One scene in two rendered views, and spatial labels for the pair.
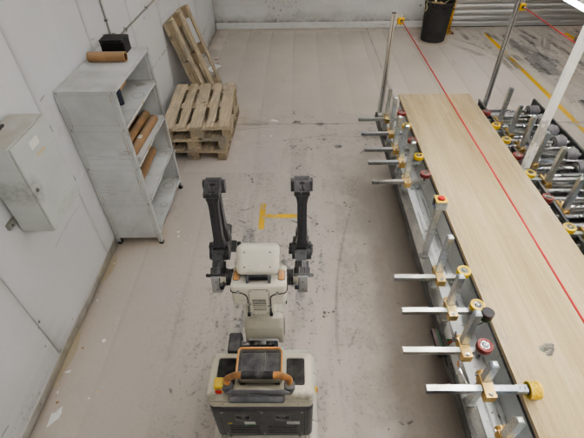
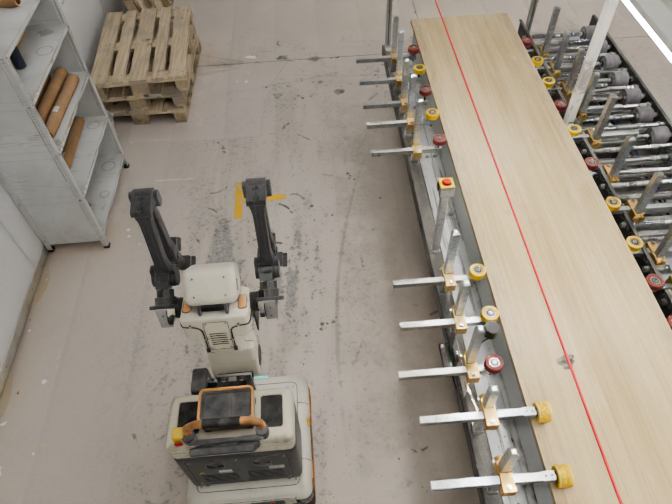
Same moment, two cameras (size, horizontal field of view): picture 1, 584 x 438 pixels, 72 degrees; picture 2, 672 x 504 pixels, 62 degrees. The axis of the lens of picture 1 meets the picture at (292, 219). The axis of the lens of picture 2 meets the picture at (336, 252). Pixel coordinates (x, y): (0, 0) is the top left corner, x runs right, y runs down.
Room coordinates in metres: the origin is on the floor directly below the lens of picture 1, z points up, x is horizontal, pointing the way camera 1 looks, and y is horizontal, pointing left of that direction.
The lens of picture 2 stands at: (0.01, -0.26, 3.10)
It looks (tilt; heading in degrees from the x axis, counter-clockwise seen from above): 51 degrees down; 357
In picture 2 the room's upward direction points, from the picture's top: 3 degrees counter-clockwise
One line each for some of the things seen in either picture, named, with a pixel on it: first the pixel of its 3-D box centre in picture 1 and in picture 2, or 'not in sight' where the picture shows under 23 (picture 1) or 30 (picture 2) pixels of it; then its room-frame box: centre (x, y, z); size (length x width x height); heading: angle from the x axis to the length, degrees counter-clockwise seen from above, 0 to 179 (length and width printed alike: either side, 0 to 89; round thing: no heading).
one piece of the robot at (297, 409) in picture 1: (263, 387); (239, 429); (1.03, 0.17, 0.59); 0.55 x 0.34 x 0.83; 89
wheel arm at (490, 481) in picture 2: not in sight; (497, 480); (0.58, -0.85, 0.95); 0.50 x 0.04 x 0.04; 89
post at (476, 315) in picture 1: (464, 338); (471, 356); (1.12, -0.89, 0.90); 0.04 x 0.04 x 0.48; 89
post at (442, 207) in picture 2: (430, 233); (439, 223); (1.88, -0.91, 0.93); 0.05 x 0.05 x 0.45; 89
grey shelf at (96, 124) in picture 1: (132, 149); (48, 126); (3.19, 1.46, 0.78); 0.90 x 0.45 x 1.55; 179
